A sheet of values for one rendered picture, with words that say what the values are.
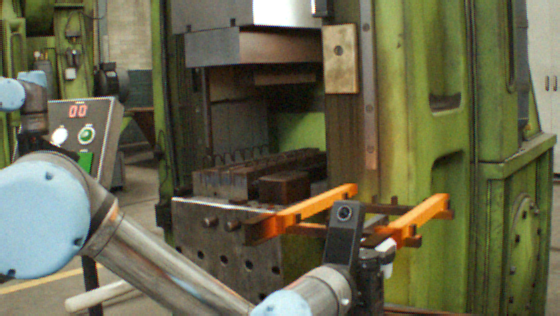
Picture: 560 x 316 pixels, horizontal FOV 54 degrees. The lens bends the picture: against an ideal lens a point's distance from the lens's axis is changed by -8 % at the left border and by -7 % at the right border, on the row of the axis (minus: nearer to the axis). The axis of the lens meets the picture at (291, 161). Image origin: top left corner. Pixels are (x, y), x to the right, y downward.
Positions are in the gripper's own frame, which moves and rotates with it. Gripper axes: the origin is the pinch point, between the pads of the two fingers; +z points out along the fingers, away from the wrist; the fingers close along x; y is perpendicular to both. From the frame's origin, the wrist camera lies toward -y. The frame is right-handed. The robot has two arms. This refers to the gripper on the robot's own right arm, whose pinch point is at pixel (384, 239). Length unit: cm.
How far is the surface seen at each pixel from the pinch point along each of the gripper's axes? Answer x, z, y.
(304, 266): -37, 36, 21
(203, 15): -64, 35, -45
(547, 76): -34, 571, -19
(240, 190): -54, 34, 2
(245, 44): -51, 36, -36
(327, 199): -22.6, 23.3, -0.3
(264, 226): -23.3, -0.6, -0.1
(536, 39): -46, 575, -60
